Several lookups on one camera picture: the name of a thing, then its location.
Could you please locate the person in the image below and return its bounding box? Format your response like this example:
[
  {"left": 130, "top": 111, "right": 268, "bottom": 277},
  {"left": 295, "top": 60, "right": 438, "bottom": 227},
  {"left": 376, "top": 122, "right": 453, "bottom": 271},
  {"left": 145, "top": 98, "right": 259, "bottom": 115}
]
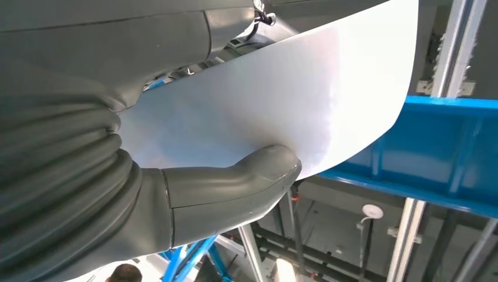
[{"left": 105, "top": 264, "right": 143, "bottom": 282}]

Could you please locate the white round ceiling sensor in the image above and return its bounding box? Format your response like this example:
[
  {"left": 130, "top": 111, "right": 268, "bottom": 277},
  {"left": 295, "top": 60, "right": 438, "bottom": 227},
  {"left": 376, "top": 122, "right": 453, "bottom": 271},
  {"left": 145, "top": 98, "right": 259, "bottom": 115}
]
[{"left": 362, "top": 204, "right": 385, "bottom": 220}]

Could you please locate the wide blue metal rack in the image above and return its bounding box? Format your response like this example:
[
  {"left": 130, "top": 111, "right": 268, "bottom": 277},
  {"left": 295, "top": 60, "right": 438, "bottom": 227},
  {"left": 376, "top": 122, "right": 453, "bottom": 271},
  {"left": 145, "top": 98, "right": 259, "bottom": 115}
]
[{"left": 146, "top": 76, "right": 498, "bottom": 282}]

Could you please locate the silver aluminium post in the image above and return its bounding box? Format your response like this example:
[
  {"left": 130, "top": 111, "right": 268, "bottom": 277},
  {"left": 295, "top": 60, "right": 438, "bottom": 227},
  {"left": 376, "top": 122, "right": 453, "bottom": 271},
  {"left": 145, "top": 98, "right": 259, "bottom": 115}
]
[{"left": 387, "top": 0, "right": 489, "bottom": 282}]

